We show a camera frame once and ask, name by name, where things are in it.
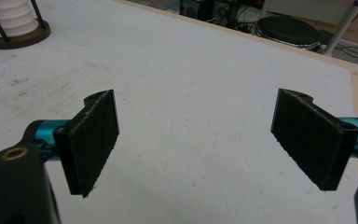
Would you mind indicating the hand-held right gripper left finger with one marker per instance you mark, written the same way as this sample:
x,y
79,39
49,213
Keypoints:
x,y
90,146

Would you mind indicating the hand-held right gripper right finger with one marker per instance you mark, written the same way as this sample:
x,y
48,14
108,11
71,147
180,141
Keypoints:
x,y
313,143

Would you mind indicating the brown cup holder black rods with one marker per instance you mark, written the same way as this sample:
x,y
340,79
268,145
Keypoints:
x,y
21,39

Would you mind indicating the stack of white paper cups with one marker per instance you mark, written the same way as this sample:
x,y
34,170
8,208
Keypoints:
x,y
9,17

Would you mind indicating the white table mat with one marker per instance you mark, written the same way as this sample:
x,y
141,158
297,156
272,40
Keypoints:
x,y
183,102

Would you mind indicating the black round stool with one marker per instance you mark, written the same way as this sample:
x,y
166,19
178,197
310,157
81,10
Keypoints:
x,y
287,31

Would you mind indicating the white metal stand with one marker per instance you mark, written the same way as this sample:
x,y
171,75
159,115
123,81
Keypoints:
x,y
343,26

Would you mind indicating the black computer tower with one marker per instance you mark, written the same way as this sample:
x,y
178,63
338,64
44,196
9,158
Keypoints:
x,y
195,8
227,14

